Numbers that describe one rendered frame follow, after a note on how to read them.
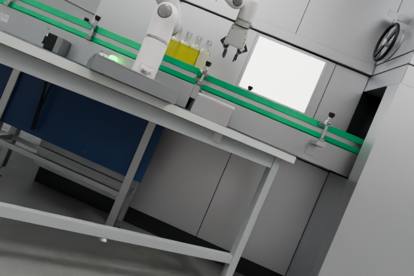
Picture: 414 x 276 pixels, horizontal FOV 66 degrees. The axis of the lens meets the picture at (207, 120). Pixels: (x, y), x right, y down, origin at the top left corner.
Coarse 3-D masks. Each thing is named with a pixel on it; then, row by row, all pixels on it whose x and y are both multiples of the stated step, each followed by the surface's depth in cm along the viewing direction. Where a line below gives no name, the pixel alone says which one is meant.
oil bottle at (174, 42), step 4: (172, 36) 170; (176, 36) 170; (172, 40) 169; (176, 40) 169; (180, 40) 171; (172, 44) 169; (176, 44) 169; (168, 48) 169; (172, 48) 169; (176, 48) 169; (168, 52) 169; (172, 52) 169; (172, 56) 169
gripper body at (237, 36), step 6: (234, 24) 151; (234, 30) 152; (240, 30) 151; (246, 30) 151; (228, 36) 154; (234, 36) 153; (240, 36) 152; (246, 36) 152; (228, 42) 154; (234, 42) 153; (240, 42) 153; (246, 42) 155; (240, 48) 154
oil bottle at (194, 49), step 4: (192, 44) 169; (196, 44) 170; (192, 48) 169; (196, 48) 168; (188, 52) 169; (192, 52) 168; (196, 52) 168; (188, 56) 169; (192, 56) 168; (196, 56) 169; (184, 60) 169; (188, 60) 169; (192, 60) 168; (192, 64) 168
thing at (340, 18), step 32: (128, 0) 189; (192, 0) 185; (224, 0) 186; (288, 0) 184; (320, 0) 183; (352, 0) 182; (384, 0) 182; (128, 32) 189; (288, 32) 182; (320, 32) 183; (352, 32) 182; (352, 64) 180; (320, 96) 182; (352, 96) 181; (352, 128) 181
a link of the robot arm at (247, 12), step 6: (246, 0) 146; (252, 0) 145; (246, 6) 146; (252, 6) 146; (240, 12) 148; (246, 12) 147; (252, 12) 147; (240, 18) 148; (246, 18) 148; (252, 18) 149
